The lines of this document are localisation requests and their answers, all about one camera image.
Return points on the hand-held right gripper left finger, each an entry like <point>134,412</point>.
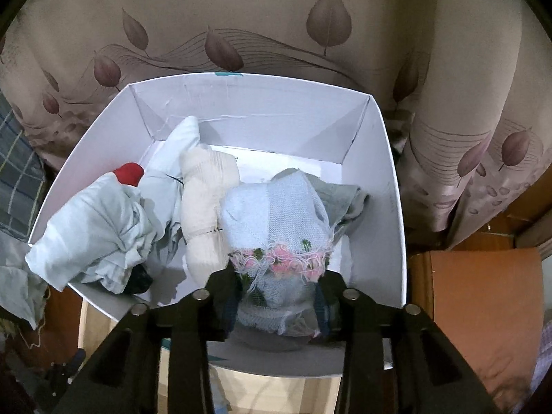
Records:
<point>230,315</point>

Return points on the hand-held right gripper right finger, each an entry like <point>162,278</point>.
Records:
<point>322,310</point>

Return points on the clothes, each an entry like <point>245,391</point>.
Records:
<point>276,392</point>

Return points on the dark navy garment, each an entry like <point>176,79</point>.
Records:
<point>140,282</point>

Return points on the grey green garment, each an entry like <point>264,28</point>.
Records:
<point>345,202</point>

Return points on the beige garment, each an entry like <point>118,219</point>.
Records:
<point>202,207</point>

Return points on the blue knit garment pink flowers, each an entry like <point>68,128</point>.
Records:
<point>280,207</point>

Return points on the light blue garment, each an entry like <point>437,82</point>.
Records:
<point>172,159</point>

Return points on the pale bluish white garment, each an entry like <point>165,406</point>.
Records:
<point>86,233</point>

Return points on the red garment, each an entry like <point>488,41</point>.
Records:
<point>128,174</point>

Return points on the white cardboard box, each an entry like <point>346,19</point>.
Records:
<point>258,108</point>

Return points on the brown wooden furniture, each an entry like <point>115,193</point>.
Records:
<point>474,310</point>

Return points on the white crumpled sheet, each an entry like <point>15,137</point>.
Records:
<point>17,280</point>

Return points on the grey plaid quilt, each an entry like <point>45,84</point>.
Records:
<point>17,172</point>

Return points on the beige leaf print curtain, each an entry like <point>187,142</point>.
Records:
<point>258,8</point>

